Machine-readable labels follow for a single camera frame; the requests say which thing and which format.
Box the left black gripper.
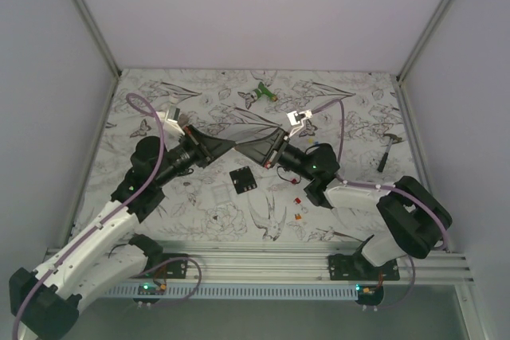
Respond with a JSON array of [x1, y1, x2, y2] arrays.
[[155, 124, 236, 187]]

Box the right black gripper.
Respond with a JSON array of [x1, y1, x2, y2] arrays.
[[233, 127, 315, 182]]

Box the black fuse box base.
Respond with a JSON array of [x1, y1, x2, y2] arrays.
[[229, 166, 257, 194]]

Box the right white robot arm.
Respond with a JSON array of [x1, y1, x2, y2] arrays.
[[235, 128, 453, 280]]

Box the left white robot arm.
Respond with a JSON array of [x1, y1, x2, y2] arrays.
[[9, 125, 235, 339]]

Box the clear fuse box cover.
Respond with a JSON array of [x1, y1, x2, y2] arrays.
[[211, 185, 231, 205]]

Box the floral printed table mat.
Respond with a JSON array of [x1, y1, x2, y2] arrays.
[[73, 69, 418, 243]]

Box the white and grey pipe fitting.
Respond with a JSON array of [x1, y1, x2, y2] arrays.
[[168, 96, 190, 127]]

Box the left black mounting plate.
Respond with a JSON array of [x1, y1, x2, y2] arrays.
[[131, 253, 189, 280]]

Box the black mounting plate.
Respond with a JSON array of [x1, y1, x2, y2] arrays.
[[328, 254, 400, 282], [131, 253, 189, 280]]

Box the small grey hammer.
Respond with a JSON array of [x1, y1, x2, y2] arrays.
[[377, 133, 402, 173]]

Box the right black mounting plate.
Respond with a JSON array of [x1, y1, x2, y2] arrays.
[[328, 254, 400, 282]]

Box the left controller board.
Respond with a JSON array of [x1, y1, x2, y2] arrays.
[[138, 283, 167, 296]]

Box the controller board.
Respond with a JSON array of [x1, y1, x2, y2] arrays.
[[355, 284, 383, 297], [138, 283, 167, 296]]

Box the right controller board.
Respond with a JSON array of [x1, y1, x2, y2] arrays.
[[355, 284, 383, 297]]

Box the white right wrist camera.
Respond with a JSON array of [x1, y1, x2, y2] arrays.
[[287, 110, 313, 138]]

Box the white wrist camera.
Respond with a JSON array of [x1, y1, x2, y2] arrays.
[[287, 110, 313, 138], [157, 106, 185, 137]]

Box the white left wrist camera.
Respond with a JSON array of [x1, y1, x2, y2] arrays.
[[157, 106, 185, 137]]

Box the aluminium frame rail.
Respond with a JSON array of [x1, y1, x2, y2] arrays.
[[43, 240, 475, 286]]

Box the white slotted cable duct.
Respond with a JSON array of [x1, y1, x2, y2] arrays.
[[104, 282, 358, 301]]

